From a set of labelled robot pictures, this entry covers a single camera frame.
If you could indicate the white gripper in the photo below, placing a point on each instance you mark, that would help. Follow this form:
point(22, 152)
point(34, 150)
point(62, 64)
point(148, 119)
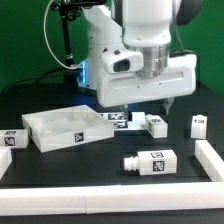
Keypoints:
point(177, 79)

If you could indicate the white square tabletop tray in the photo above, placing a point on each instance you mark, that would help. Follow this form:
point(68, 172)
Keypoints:
point(67, 127)

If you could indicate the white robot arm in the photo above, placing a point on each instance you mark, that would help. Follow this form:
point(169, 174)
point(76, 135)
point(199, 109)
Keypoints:
point(143, 26)

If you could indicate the white sheet with tags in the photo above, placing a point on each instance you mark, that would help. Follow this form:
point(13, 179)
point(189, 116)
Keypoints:
point(129, 121)

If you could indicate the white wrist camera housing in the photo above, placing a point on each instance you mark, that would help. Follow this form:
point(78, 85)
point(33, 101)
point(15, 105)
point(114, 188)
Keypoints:
point(118, 61)

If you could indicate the white right fence rail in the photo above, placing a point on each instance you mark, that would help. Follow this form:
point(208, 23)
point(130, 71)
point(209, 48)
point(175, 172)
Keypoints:
point(209, 160)

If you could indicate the white fence rail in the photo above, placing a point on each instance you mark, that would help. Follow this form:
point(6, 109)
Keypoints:
point(118, 198)
point(209, 160)
point(5, 160)

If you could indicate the white front fence rail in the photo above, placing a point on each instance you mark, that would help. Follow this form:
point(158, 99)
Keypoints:
point(118, 198)

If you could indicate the black camera stand pole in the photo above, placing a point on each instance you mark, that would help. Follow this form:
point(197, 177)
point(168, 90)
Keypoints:
point(67, 14)

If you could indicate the white left fence rail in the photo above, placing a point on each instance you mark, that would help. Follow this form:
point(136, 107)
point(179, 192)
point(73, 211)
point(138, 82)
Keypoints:
point(5, 160)

